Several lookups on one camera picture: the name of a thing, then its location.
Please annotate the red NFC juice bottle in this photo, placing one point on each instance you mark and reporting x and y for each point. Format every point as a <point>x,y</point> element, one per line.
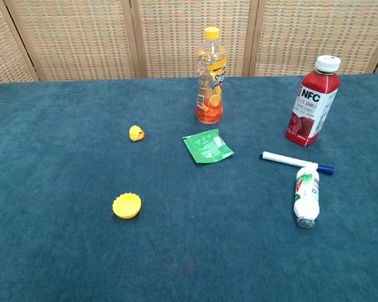
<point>311,107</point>

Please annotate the small white yogurt bottle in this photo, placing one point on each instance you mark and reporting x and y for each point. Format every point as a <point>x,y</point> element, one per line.
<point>306,198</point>

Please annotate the small yellow toy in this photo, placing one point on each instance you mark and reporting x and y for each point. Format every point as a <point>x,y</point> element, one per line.
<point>135,132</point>

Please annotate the white marker blue cap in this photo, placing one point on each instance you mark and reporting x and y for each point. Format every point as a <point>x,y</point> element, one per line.
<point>289,159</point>

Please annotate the green foil sachet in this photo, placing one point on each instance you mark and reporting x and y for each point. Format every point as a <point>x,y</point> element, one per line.
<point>207,146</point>

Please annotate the pale yellow round disc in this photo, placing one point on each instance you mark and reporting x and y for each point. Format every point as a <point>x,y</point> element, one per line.
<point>126,206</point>

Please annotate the teal table cloth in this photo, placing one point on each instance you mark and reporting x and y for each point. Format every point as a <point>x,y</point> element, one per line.
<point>81,251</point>

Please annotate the orange drink bottle yellow cap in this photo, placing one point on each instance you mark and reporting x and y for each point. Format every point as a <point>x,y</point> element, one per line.
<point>210,78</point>

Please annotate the woven bamboo folding screen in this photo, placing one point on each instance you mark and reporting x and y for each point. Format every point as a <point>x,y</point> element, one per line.
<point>182,37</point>

